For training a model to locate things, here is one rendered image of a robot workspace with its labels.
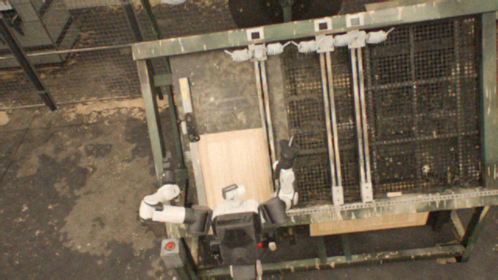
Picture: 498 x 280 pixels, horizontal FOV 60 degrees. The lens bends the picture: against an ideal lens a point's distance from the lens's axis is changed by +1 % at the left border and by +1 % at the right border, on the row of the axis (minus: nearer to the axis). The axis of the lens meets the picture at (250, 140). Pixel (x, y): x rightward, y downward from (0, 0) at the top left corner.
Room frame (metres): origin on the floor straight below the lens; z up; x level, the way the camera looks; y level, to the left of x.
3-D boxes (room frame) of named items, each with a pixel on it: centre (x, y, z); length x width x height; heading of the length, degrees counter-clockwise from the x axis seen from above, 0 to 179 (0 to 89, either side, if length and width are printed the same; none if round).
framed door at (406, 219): (1.79, -0.79, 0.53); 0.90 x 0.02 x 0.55; 85
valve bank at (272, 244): (1.56, 0.19, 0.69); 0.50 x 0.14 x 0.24; 85
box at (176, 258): (1.53, 0.63, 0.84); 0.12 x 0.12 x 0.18; 85
